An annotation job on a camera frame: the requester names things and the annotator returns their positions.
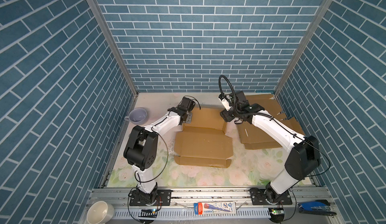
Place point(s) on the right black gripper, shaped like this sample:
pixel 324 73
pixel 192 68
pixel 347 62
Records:
pixel 224 115

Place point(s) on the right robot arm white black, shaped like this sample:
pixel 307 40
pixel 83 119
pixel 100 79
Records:
pixel 304 154

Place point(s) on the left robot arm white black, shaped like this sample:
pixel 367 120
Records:
pixel 141 148

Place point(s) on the lavender mug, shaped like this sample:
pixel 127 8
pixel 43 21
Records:
pixel 137 116

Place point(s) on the toothpaste package red blue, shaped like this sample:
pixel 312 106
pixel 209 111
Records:
pixel 204 208

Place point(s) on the right controller board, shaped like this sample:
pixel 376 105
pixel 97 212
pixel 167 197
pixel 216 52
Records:
pixel 276 215

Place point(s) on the controller board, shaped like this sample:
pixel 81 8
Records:
pixel 276 215
pixel 148 216

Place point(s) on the left controller board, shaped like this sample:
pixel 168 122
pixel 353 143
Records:
pixel 148 216

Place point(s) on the blue stapler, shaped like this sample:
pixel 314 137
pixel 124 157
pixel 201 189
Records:
pixel 318 207

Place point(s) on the white bowl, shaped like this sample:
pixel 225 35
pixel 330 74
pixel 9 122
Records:
pixel 100 213

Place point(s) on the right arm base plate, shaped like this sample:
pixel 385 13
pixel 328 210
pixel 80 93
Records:
pixel 260 197

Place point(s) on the aluminium rail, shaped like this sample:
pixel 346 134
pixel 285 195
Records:
pixel 181 209

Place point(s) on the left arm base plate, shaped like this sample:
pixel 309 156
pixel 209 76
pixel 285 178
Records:
pixel 160 198

